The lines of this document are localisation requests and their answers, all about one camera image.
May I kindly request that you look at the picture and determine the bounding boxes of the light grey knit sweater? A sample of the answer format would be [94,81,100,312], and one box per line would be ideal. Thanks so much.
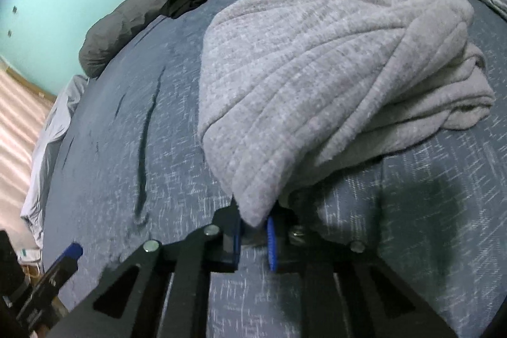
[198,0,495,227]

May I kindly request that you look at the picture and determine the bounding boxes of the dark blue patterned bedsheet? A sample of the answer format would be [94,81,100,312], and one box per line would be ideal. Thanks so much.
[43,0,506,337]

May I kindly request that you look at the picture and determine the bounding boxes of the black camera box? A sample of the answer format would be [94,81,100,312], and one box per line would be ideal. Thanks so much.
[0,230,30,307]

